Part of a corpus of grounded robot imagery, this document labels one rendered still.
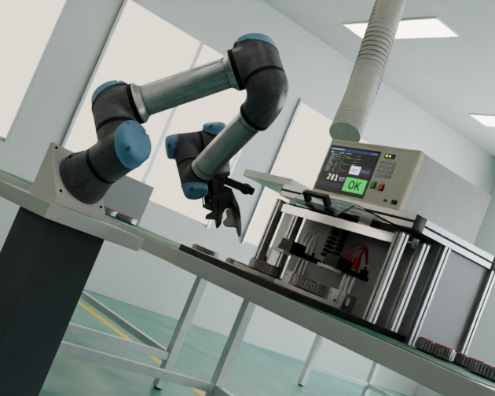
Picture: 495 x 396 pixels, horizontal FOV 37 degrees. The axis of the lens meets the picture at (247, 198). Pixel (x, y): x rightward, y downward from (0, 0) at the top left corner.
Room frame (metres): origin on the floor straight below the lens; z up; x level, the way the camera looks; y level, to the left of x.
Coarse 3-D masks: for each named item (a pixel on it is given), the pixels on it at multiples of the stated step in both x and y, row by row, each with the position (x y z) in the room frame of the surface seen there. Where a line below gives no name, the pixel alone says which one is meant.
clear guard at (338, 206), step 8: (288, 200) 2.28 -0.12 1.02; (296, 200) 2.26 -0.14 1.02; (304, 200) 2.25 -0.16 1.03; (312, 200) 2.23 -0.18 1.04; (320, 200) 2.21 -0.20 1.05; (336, 200) 2.17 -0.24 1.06; (304, 208) 2.20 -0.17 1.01; (312, 208) 2.17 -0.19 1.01; (320, 208) 2.16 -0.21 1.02; (328, 208) 2.14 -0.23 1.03; (336, 208) 2.12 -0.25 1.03; (344, 208) 2.11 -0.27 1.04; (352, 208) 2.21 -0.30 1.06; (360, 208) 2.14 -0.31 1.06; (352, 216) 2.40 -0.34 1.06; (360, 216) 2.32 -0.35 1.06; (368, 216) 2.23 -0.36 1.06; (376, 216) 2.16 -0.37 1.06; (376, 224) 2.35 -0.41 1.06; (384, 224) 2.27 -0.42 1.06; (392, 224) 2.20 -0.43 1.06; (408, 232) 2.24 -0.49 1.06
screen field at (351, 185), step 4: (348, 180) 2.52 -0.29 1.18; (352, 180) 2.50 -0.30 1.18; (356, 180) 2.49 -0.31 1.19; (360, 180) 2.47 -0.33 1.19; (364, 180) 2.46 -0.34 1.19; (344, 184) 2.53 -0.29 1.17; (348, 184) 2.51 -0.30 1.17; (352, 184) 2.50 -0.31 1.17; (356, 184) 2.48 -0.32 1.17; (360, 184) 2.47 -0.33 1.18; (364, 184) 2.45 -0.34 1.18; (344, 188) 2.52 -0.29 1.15; (348, 188) 2.51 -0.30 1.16; (352, 188) 2.49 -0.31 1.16; (356, 188) 2.48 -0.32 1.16; (360, 188) 2.46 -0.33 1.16; (364, 188) 2.45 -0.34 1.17; (356, 192) 2.47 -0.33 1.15; (360, 192) 2.45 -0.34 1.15
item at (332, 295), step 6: (330, 294) 2.40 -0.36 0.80; (336, 294) 2.38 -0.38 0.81; (342, 294) 2.36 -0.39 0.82; (348, 294) 2.35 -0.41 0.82; (330, 300) 2.39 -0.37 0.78; (342, 300) 2.35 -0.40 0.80; (354, 300) 2.37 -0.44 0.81; (342, 306) 2.35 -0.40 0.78; (348, 306) 2.37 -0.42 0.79; (348, 312) 2.37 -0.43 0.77
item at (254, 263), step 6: (252, 258) 2.49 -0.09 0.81; (252, 264) 2.48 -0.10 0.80; (258, 264) 2.46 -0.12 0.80; (264, 264) 2.47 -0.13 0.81; (270, 264) 2.47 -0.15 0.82; (258, 270) 2.47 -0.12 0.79; (264, 270) 2.47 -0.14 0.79; (270, 270) 2.47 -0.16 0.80; (276, 270) 2.47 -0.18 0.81; (270, 276) 2.47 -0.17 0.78; (276, 276) 2.48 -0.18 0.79
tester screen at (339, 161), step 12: (336, 156) 2.61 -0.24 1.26; (348, 156) 2.56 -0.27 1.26; (360, 156) 2.51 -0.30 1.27; (372, 156) 2.46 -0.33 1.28; (324, 168) 2.64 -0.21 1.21; (336, 168) 2.59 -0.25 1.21; (348, 168) 2.54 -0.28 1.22; (372, 168) 2.44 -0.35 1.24; (324, 180) 2.62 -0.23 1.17; (348, 192) 2.50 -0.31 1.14
